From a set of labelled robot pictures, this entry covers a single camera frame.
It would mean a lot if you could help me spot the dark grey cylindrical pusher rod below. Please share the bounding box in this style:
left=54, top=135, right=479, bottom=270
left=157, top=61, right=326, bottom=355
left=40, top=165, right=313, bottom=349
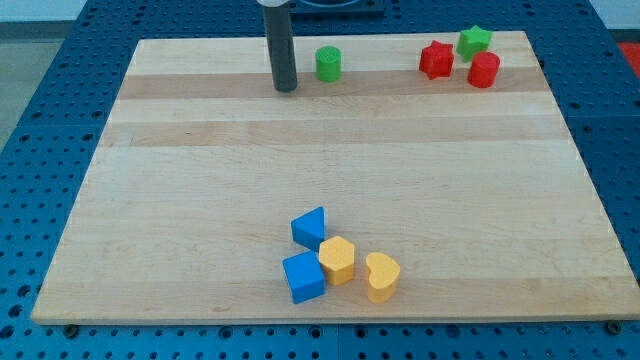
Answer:
left=262, top=3, right=298, bottom=93

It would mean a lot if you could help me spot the green cylinder block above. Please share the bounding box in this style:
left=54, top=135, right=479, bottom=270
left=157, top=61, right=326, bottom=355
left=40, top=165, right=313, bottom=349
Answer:
left=315, top=46, right=342, bottom=82

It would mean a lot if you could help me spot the red star block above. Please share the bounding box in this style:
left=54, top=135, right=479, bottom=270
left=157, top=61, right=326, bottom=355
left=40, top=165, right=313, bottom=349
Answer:
left=418, top=40, right=454, bottom=80

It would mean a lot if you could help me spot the green star block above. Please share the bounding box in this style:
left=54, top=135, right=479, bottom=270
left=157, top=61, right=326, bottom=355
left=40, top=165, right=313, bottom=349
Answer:
left=456, top=25, right=493, bottom=62

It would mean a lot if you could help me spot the red cylinder block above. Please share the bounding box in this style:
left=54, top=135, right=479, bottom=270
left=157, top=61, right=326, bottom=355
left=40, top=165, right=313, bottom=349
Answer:
left=467, top=51, right=501, bottom=88

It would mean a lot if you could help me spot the blue triangle block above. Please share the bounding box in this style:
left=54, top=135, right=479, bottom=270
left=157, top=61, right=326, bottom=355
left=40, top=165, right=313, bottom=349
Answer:
left=290, top=206, right=326, bottom=252

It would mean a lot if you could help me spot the light wooden board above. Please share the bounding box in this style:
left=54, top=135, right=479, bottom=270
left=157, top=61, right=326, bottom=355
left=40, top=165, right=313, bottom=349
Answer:
left=31, top=31, right=639, bottom=325

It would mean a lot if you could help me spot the yellow hexagon block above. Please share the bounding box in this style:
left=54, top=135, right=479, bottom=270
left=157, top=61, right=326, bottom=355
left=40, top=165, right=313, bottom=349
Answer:
left=318, top=236, right=355, bottom=286

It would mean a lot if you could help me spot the blue cube block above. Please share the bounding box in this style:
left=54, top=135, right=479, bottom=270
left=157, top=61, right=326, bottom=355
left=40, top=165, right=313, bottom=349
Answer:
left=282, top=251, right=325, bottom=304

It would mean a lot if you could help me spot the yellow heart block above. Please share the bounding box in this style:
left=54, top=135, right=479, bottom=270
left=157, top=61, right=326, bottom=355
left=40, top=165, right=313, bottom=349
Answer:
left=365, top=252, right=401, bottom=303

